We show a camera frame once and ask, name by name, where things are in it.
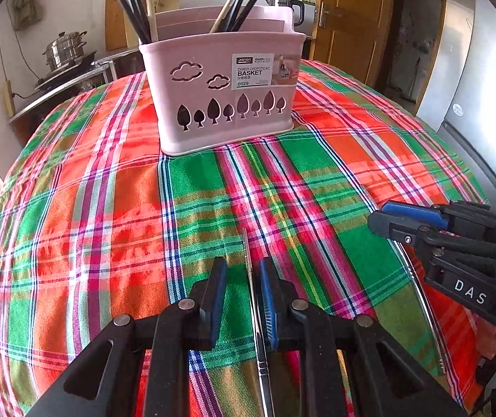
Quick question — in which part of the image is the person's right hand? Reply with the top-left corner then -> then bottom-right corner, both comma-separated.
474,313 -> 496,359

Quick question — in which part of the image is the black cooktop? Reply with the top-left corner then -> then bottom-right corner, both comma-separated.
35,50 -> 98,92

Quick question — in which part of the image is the pink plastic chopstick basket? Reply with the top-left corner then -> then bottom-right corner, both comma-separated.
138,4 -> 307,157

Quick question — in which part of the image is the steel steamer pot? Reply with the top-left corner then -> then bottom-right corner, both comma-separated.
41,30 -> 89,70

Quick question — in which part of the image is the wooden door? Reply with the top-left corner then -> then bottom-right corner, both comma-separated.
309,0 -> 399,90

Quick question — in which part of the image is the wooden cutting board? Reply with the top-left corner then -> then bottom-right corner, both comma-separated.
104,0 -> 179,51

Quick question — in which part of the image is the metal chopstick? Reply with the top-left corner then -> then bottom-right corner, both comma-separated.
241,227 -> 275,417

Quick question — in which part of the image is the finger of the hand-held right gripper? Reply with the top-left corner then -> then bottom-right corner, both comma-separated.
381,201 -> 496,232
367,211 -> 496,261

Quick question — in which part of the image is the yellowed power strip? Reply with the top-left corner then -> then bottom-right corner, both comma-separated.
3,80 -> 15,118

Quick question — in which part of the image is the plaid tablecloth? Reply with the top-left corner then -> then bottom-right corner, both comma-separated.
0,58 -> 492,417

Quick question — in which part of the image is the wooden chopstick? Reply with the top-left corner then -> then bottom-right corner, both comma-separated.
143,0 -> 159,41
210,0 -> 249,34

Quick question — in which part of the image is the grey refrigerator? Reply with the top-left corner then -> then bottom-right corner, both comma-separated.
415,0 -> 496,201

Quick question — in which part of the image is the metal side table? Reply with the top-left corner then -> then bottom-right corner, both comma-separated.
8,48 -> 144,144

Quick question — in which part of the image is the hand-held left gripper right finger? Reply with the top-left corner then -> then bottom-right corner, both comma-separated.
259,258 -> 468,417

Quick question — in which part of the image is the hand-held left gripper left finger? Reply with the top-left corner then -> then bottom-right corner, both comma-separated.
22,257 -> 228,417

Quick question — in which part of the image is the white electric kettle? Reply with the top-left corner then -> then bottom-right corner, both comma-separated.
266,0 -> 306,31

